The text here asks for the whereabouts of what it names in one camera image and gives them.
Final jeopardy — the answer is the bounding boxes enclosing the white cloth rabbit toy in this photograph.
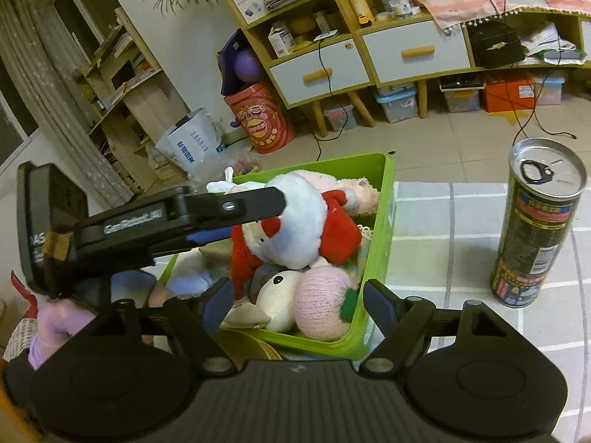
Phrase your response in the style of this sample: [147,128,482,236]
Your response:
[206,167,264,195]

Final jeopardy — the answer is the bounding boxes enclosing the low yellow drawer cabinet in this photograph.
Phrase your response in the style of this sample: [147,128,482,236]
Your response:
[355,8,590,118]

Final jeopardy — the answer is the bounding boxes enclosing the red white santa plush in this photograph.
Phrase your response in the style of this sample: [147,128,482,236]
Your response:
[230,171,362,300]

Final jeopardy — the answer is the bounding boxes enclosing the tall dark snack can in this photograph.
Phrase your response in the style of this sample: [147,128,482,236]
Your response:
[491,138,587,308]

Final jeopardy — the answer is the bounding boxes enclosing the purple ball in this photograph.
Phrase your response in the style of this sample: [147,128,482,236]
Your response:
[233,49,264,83]

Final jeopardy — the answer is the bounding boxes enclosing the black bag in shelf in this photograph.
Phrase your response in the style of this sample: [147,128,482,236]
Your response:
[468,20,526,69]

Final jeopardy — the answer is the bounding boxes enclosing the grey checked mat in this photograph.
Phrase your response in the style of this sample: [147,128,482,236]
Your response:
[384,182,590,442]

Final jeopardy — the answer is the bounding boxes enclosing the pink checked cloth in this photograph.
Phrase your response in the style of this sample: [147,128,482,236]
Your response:
[417,0,590,30]

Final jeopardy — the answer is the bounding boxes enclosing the white brown plush doll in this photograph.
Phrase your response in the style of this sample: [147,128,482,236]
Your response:
[166,248,213,296]

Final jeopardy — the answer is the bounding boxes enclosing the white paper bag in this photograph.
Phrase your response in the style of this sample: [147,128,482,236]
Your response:
[155,108,222,173]

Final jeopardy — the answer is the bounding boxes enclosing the green plastic bin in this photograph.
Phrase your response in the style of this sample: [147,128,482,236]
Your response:
[158,151,398,362]

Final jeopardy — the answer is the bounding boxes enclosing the wooden bookshelf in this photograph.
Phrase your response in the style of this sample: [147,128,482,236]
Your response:
[75,7,188,194]

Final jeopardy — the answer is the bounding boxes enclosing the orange box under cabinet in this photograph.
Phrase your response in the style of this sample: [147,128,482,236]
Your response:
[483,70,536,113]

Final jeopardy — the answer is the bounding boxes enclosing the beige dog plush blue dress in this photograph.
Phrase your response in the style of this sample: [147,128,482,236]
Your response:
[221,264,303,333]

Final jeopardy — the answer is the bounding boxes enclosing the tall yellow shelf cabinet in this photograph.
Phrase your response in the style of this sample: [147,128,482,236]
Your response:
[224,0,376,137]

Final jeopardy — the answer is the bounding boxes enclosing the left hand purple glove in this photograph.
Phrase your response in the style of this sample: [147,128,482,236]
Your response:
[28,299,95,370]

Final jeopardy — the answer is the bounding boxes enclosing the clear storage box blue lid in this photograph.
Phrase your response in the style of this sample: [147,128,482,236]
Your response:
[374,83,419,124]

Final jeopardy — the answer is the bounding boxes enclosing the pink knitted apple toy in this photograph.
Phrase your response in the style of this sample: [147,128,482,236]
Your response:
[294,265,359,341]

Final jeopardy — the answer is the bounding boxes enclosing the glass jar gold lid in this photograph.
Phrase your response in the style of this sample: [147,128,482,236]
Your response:
[213,329,283,367]

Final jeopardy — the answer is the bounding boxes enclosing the red snack bucket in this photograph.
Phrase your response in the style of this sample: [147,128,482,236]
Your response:
[224,80,297,154]

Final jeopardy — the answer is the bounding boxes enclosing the pink plush bunny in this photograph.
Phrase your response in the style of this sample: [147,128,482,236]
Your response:
[294,170,380,216]

